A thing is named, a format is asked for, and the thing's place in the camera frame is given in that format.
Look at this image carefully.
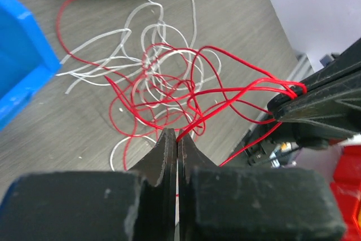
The red thin cable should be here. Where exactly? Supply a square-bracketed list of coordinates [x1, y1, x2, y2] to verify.
[55, 0, 307, 171]

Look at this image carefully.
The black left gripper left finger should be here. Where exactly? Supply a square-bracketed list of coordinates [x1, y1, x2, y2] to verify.
[1, 129, 177, 240]

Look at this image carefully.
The blue plastic compartment bin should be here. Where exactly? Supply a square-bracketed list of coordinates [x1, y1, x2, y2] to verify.
[1, 0, 61, 129]

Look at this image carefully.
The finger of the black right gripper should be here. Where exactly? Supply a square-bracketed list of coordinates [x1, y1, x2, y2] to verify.
[303, 39, 361, 91]
[267, 71, 360, 149]

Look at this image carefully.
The white thin cable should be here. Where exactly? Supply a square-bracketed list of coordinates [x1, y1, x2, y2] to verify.
[55, 0, 222, 171]

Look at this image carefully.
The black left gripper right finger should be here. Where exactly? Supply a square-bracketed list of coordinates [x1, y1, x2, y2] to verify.
[177, 134, 346, 240]

